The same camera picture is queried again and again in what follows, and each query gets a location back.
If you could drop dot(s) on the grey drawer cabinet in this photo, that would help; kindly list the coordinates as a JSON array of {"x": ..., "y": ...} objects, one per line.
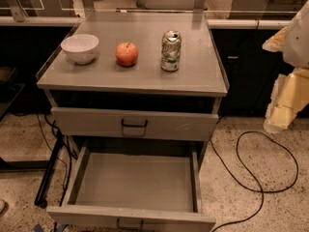
[{"x": 197, "y": 86}]

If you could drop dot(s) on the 7up can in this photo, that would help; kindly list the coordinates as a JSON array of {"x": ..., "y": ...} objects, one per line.
[{"x": 171, "y": 50}]

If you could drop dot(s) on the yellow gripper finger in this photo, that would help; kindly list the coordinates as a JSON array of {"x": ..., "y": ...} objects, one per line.
[
  {"x": 276, "y": 42},
  {"x": 290, "y": 94}
]

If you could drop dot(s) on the white ceramic bowl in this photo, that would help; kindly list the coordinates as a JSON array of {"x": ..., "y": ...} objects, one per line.
[{"x": 81, "y": 48}]

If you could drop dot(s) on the closed upper grey drawer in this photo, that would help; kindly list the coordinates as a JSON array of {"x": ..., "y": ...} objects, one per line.
[{"x": 138, "y": 124}]

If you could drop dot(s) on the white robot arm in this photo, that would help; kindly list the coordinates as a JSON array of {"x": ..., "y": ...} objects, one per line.
[{"x": 296, "y": 44}]

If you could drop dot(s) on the open middle grey drawer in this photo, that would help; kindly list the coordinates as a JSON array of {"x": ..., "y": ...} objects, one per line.
[{"x": 160, "y": 193}]

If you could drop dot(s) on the red apple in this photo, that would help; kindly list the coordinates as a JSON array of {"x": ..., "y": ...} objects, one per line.
[{"x": 126, "y": 54}]

